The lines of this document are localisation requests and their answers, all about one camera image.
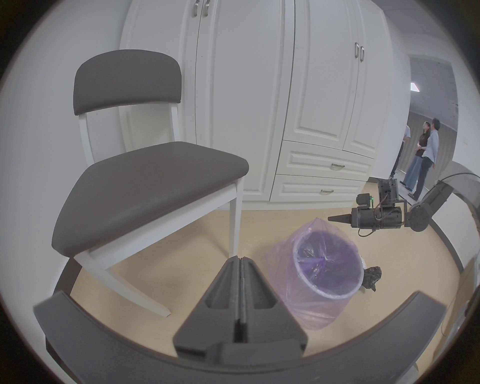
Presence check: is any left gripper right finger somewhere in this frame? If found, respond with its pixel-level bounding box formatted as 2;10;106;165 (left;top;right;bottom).
240;256;309;349

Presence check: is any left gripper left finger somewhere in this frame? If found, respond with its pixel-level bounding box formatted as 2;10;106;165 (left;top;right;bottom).
173;256;241;361

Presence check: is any purple plastic bag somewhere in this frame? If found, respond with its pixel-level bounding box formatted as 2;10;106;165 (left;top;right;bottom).
264;217;365;331

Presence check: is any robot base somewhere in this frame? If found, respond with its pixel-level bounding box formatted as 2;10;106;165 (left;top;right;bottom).
437;253;480;361

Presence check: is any white trash bin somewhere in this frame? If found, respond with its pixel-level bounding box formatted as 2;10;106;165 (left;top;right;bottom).
286;229;365;328

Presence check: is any crumpled black plastic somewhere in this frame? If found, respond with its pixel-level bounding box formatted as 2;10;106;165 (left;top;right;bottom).
361;266;383;293

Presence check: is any person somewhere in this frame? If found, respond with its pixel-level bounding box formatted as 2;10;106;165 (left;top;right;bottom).
409;117;440;202
400;121;432;192
389;125;412;179

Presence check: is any white chair with grey cushions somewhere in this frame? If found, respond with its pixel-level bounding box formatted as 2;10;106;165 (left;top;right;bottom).
50;49;250;318

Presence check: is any white wardrobe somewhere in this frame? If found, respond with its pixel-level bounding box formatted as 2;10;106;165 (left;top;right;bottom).
119;0;412;205

